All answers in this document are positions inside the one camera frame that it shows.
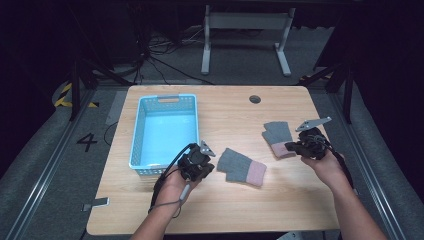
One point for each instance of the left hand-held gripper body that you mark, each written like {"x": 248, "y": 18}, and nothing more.
{"x": 193, "y": 161}

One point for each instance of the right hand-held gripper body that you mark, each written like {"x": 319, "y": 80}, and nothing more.
{"x": 311, "y": 141}

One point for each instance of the grey glove with pink cuff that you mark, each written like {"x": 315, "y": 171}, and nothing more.
{"x": 238, "y": 166}
{"x": 277, "y": 135}

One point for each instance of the blue plastic basket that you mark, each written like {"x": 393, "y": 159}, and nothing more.
{"x": 166, "y": 133}

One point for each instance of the person's right hand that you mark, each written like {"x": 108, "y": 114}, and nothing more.
{"x": 325, "y": 168}

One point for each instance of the person's left hand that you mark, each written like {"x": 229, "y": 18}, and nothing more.
{"x": 175, "y": 190}

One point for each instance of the black metal stand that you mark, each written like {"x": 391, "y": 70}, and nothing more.
{"x": 343, "y": 80}
{"x": 83, "y": 73}

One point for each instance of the small metal bracket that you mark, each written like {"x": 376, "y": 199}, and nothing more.
{"x": 98, "y": 202}

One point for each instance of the white metal desk frame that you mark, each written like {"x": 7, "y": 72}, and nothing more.
{"x": 246, "y": 23}

